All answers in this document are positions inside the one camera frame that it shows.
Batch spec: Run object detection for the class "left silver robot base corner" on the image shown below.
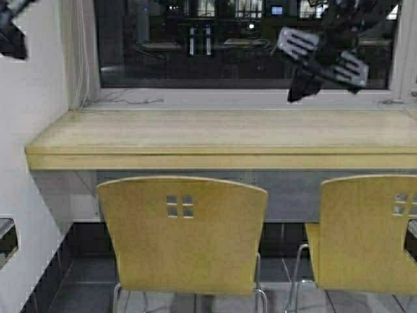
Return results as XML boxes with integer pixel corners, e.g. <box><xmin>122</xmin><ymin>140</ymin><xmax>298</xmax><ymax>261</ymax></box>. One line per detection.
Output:
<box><xmin>1</xmin><ymin>218</ymin><xmax>18</xmax><ymax>264</ymax></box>

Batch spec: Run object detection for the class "long wooden counter table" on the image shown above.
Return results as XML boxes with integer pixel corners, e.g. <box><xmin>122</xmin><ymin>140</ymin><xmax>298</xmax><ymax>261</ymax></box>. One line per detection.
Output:
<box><xmin>25</xmin><ymin>110</ymin><xmax>416</xmax><ymax>171</ymax></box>

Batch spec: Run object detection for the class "yellow wooden chair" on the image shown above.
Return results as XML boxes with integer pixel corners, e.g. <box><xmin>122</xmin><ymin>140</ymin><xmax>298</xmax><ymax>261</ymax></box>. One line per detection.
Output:
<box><xmin>297</xmin><ymin>174</ymin><xmax>416</xmax><ymax>297</ymax></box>
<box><xmin>96</xmin><ymin>175</ymin><xmax>268</xmax><ymax>312</ymax></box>

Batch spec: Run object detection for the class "white cable on sill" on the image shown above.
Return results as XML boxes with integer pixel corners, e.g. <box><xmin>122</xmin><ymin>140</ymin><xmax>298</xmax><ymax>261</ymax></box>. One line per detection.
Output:
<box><xmin>73</xmin><ymin>87</ymin><xmax>165</xmax><ymax>110</ymax></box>

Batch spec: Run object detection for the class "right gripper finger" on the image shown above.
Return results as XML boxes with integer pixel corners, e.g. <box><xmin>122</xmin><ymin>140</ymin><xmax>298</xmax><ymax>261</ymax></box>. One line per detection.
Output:
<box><xmin>287</xmin><ymin>70</ymin><xmax>323</xmax><ymax>103</ymax></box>

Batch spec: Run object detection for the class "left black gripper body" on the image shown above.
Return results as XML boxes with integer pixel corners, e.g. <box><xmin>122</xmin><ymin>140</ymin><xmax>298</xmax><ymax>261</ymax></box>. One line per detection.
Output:
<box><xmin>1</xmin><ymin>9</ymin><xmax>27</xmax><ymax>60</ymax></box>

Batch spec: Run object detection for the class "right silver robot base corner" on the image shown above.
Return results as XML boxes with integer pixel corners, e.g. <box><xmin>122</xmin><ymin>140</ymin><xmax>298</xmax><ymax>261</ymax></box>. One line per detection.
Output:
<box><xmin>404</xmin><ymin>219</ymin><xmax>417</xmax><ymax>260</ymax></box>

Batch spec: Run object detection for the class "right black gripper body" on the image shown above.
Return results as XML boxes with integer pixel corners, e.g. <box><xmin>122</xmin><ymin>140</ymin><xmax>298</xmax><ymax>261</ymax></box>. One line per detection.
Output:
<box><xmin>276</xmin><ymin>27</ymin><xmax>369</xmax><ymax>94</ymax></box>

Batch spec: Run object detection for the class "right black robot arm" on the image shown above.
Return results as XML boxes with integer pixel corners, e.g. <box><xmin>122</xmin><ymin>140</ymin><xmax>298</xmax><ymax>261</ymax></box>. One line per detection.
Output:
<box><xmin>275</xmin><ymin>1</ymin><xmax>399</xmax><ymax>103</ymax></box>

